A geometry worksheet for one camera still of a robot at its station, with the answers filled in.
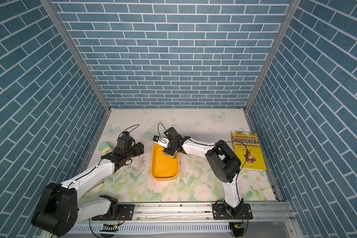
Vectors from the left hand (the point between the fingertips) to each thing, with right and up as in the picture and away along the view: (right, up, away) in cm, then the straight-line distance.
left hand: (142, 146), depth 89 cm
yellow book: (+66, -2, +7) cm, 67 cm away
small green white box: (-23, -1, 0) cm, 23 cm away
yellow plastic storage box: (+13, -13, +1) cm, 18 cm away
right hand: (+14, 0, +5) cm, 15 cm away
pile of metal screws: (+20, -4, -6) cm, 21 cm away
